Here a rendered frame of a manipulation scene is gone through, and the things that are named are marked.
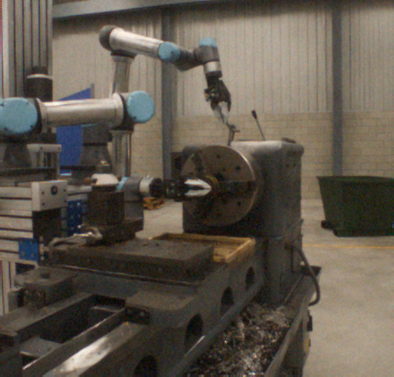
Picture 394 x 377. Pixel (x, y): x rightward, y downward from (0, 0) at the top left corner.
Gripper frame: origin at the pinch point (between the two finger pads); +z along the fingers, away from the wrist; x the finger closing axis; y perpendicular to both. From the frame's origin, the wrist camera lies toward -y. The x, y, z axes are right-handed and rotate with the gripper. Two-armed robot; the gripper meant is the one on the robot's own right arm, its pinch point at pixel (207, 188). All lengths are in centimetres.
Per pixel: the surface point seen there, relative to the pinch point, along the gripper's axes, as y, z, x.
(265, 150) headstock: -31.2, 11.3, 13.0
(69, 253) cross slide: 51, -16, -13
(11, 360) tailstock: 88, 8, -18
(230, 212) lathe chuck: -15.1, 2.4, -10.2
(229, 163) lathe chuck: -15.1, 1.9, 8.1
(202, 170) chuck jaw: -7.8, -5.7, 5.7
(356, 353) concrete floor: -120, 43, -109
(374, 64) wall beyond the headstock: -1048, 30, 254
